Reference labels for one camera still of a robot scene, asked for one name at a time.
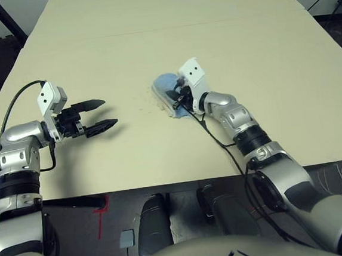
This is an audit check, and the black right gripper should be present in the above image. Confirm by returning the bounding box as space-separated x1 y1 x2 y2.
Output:
164 76 195 115

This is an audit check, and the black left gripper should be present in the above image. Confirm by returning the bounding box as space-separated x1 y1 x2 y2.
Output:
52 97 120 141

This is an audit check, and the blue terry rag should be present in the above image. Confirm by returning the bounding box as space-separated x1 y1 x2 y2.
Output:
150 71 193 121

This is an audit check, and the black table foot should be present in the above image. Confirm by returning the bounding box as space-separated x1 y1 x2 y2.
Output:
42 193 110 215

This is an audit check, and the grey left robot leg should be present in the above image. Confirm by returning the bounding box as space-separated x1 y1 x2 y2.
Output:
133 193 175 256

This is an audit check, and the grey robot leg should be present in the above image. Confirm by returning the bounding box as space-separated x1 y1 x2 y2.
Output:
196 180 261 242
133 193 175 256

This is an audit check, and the grey floor box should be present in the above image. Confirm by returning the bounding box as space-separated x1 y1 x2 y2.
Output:
119 229 137 249

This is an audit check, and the grey right robot leg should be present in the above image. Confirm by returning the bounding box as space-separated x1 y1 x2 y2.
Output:
196 180 261 242

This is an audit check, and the beige robot torso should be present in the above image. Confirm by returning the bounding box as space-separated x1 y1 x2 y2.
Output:
125 226 329 256

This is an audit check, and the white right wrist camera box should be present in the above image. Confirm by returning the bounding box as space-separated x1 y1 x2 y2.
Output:
176 55 212 116

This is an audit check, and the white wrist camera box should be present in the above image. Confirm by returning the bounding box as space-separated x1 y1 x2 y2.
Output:
35 79 72 145
176 55 212 116

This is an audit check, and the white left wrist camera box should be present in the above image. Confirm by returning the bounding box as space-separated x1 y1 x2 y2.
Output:
35 79 72 145

